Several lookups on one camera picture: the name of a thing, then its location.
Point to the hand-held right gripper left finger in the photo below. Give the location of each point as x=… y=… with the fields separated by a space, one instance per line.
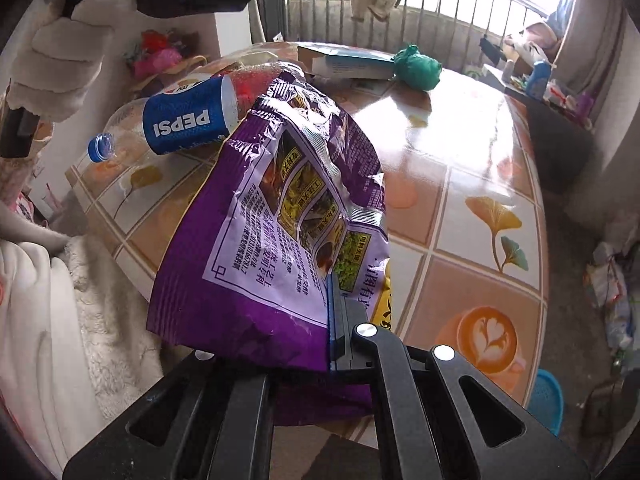
x=240 y=410

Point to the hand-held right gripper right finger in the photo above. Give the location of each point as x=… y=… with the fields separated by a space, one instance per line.
x=334 y=330

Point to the purple snack bag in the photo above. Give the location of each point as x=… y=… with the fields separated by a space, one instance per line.
x=240 y=270

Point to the person's left hand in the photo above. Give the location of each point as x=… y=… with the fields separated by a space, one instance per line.
x=55 y=70

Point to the pink bag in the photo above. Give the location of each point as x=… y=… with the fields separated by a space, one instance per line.
x=162 y=60

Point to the blue white cardboard box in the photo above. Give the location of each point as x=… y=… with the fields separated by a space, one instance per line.
x=350 y=65

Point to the clear bottle blue label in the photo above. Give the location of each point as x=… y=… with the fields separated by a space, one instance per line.
x=185 y=120

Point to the green plastic bag bundle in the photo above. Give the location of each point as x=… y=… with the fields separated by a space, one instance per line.
x=417 y=67

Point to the metal balcony railing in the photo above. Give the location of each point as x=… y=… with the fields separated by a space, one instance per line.
x=450 y=25

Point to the white fluffy blanket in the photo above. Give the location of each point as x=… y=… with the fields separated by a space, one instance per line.
x=90 y=360

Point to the black flat object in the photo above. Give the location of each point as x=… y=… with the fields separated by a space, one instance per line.
x=491 y=49

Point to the white plastic bag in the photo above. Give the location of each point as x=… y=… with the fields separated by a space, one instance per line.
x=530 y=45

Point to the blue plastic basket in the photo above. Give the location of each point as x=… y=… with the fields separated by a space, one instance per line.
x=545 y=400

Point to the blue plastic bottle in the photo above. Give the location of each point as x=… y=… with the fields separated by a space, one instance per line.
x=537 y=80

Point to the grey curtain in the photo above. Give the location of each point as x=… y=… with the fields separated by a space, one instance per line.
x=585 y=35

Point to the pile of plastic packaging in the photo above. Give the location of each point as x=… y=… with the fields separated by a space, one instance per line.
x=612 y=300

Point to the purple bottle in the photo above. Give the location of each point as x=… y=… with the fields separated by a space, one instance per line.
x=585 y=110

